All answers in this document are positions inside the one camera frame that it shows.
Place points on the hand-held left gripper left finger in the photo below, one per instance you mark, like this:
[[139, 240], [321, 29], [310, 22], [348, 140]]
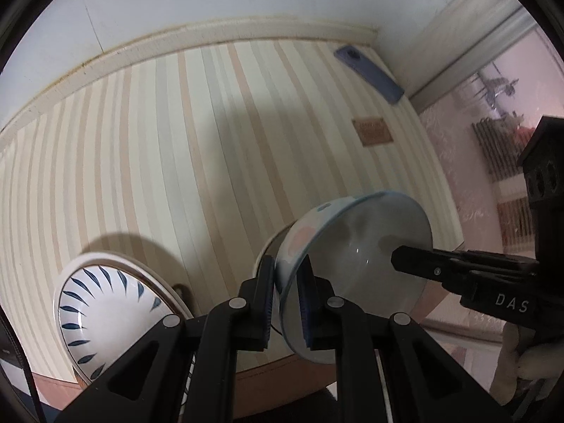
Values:
[[266, 299]]

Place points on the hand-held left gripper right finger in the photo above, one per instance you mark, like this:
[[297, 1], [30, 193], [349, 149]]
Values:
[[306, 304]]

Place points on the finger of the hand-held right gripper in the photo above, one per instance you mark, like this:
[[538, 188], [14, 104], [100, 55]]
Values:
[[458, 266]]

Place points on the plain white bowl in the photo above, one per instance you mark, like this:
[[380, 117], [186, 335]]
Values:
[[268, 255]]

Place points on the white bowl dark rim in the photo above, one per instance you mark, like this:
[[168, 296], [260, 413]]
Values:
[[357, 268]]

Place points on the white plate blue leaf pattern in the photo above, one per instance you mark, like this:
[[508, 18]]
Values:
[[110, 308]]

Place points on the person's right hand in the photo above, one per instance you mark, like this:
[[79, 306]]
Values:
[[524, 361]]

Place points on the brown square cloth label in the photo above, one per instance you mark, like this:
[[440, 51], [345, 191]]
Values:
[[372, 131]]

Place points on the striped cat print tablecloth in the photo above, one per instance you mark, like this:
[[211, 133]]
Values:
[[176, 163]]

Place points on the blue smartphone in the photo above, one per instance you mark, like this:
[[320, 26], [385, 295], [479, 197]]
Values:
[[368, 72]]

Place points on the white door frame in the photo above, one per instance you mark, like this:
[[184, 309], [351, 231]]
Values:
[[458, 39]]

